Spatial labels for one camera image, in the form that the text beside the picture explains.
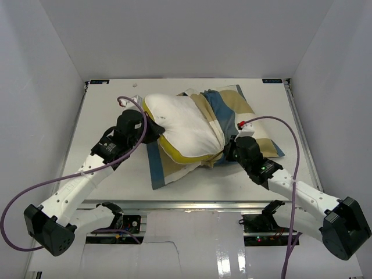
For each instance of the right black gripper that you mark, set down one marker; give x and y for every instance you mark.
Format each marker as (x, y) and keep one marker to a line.
(229, 149)

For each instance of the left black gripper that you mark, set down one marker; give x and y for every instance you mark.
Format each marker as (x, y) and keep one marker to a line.
(155, 130)

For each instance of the white pillow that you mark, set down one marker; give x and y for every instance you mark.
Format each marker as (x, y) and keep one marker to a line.
(189, 137)

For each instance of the checkered blue beige pillowcase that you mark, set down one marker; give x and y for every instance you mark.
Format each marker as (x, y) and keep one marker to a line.
(227, 106)

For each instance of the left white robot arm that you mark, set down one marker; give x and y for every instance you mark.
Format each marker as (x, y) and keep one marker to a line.
(55, 223)

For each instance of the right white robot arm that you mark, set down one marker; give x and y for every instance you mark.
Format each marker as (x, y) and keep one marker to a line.
(339, 224)

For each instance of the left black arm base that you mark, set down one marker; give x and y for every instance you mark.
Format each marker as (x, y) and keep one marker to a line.
(121, 223)

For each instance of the right blue corner label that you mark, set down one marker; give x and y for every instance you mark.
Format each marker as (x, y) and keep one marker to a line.
(272, 81)

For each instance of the blue corner label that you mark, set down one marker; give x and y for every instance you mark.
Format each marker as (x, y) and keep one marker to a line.
(272, 81)
(98, 82)

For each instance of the left blue corner label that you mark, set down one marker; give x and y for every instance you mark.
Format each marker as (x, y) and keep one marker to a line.
(98, 82)

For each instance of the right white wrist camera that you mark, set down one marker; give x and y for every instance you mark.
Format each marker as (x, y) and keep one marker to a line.
(245, 129)

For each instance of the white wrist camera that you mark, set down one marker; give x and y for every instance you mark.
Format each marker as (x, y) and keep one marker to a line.
(245, 129)
(130, 102)

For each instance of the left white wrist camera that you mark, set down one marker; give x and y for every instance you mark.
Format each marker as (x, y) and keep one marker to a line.
(130, 102)

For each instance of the aluminium frame rail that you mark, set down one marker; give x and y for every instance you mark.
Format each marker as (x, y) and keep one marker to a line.
(305, 147)

